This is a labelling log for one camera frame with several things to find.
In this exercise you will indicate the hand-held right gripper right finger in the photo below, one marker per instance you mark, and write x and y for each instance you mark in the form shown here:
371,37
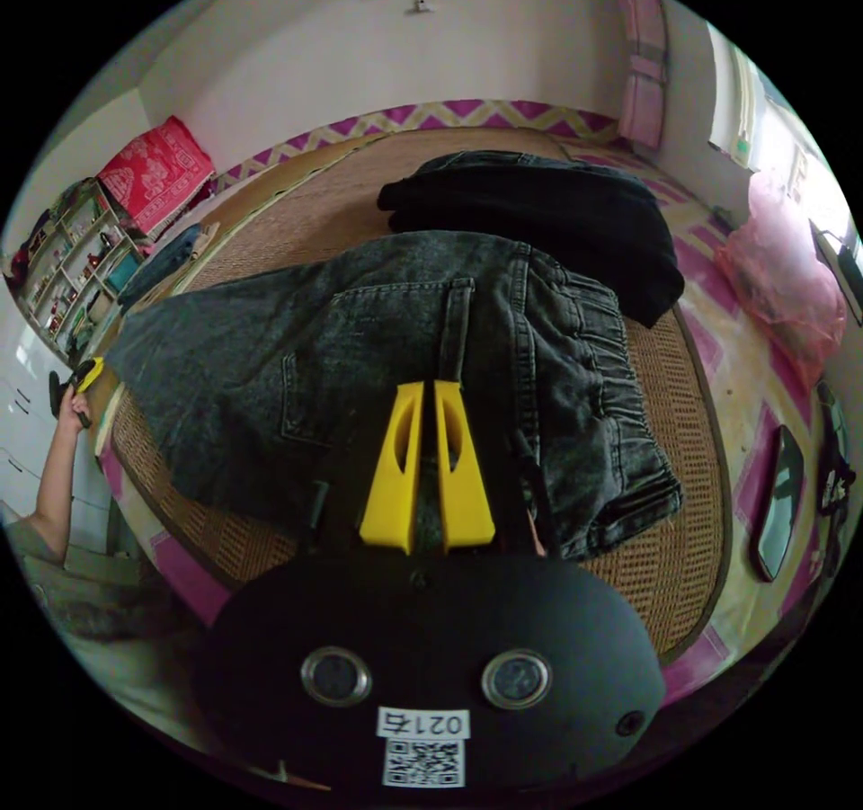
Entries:
472,493

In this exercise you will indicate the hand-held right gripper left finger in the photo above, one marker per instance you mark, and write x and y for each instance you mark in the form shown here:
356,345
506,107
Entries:
390,486

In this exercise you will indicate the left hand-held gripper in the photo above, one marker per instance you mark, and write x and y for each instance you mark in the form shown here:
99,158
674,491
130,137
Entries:
56,390

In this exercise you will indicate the washed grey jeans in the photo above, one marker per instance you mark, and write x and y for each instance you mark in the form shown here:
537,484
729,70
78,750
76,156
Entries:
270,365

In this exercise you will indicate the person's left forearm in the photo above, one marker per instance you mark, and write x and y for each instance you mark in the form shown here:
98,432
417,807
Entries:
56,479

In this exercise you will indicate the person's left hand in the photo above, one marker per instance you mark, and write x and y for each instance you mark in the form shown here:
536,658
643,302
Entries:
75,409

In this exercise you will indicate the white cupboard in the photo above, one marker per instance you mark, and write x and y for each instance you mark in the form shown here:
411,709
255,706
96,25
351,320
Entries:
40,432

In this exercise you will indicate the white shelf with items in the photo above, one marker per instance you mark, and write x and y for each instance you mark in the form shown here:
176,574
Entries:
74,264

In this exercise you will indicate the folded blue garment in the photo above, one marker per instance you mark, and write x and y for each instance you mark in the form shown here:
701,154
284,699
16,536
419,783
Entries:
160,262

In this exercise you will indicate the red printed pillow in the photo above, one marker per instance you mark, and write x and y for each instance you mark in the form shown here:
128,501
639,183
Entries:
154,173

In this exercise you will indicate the bed with woven mat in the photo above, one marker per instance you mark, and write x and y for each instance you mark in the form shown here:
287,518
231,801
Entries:
674,554

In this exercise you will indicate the person's body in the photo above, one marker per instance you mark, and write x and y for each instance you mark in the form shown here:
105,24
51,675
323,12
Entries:
101,594

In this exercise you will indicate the pile of clothes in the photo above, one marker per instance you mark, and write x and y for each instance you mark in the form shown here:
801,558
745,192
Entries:
553,223

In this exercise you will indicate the black-framed oval mirror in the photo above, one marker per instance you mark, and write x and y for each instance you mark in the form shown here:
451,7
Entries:
781,506

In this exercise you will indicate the black bag with print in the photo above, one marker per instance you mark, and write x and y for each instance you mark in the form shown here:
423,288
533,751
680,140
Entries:
836,466

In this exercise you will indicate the pink plastic bag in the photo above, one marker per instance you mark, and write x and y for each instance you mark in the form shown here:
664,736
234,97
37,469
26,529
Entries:
782,270

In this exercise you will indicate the window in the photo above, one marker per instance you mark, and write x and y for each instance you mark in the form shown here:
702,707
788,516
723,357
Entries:
738,102

